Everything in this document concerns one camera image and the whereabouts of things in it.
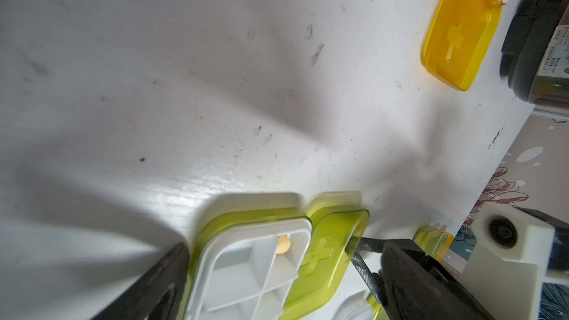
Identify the yellow pillbox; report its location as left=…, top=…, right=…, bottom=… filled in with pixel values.
left=421, top=0, right=511, bottom=91

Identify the silver rice cooker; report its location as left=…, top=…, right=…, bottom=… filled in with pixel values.
left=499, top=0, right=568, bottom=112

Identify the green pillbox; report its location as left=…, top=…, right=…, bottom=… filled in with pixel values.
left=413, top=224, right=454, bottom=262
left=181, top=205, right=369, bottom=319

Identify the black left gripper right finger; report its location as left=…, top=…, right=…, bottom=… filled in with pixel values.
left=381, top=241, right=493, bottom=319

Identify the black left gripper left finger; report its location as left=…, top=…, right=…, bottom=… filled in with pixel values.
left=94, top=243, right=190, bottom=320

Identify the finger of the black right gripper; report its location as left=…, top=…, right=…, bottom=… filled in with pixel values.
left=350, top=236, right=416, bottom=308

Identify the clear white pillbox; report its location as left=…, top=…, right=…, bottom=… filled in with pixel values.
left=332, top=291, right=375, bottom=320

